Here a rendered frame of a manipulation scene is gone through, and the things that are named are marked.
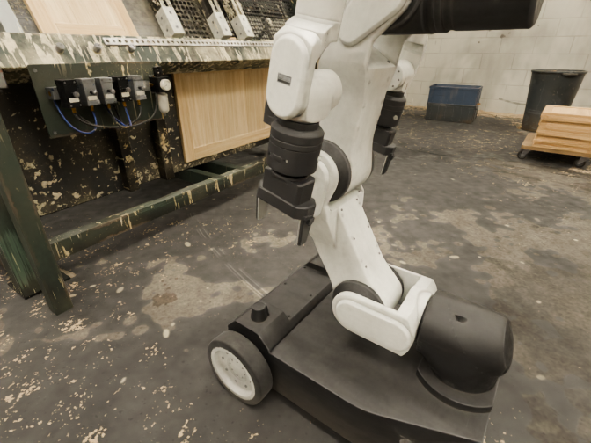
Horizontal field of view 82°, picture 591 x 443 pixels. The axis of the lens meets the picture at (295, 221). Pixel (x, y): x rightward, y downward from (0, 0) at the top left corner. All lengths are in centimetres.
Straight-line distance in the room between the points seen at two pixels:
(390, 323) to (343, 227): 24
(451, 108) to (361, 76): 440
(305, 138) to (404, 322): 46
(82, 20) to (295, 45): 131
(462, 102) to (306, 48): 460
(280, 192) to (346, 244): 28
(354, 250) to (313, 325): 28
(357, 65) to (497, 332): 59
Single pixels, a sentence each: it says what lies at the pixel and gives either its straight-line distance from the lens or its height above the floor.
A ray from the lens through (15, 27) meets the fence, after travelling 157.
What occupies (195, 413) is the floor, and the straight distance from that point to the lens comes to 106.
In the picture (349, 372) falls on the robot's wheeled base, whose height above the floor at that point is 17.
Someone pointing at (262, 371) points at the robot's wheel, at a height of 15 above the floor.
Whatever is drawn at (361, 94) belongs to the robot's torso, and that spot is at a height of 78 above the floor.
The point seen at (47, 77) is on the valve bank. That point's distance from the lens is 151.
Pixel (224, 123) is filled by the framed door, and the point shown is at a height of 43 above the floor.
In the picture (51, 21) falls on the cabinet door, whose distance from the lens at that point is 166.
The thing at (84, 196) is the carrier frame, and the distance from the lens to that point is 190.
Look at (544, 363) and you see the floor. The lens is 135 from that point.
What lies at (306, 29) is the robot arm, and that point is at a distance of 50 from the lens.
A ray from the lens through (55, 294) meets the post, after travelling 148.
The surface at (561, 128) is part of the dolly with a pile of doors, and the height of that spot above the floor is 29.
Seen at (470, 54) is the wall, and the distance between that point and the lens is 606.
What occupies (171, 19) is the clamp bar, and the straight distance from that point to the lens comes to 188.
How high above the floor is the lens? 85
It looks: 27 degrees down
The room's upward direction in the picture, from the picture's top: straight up
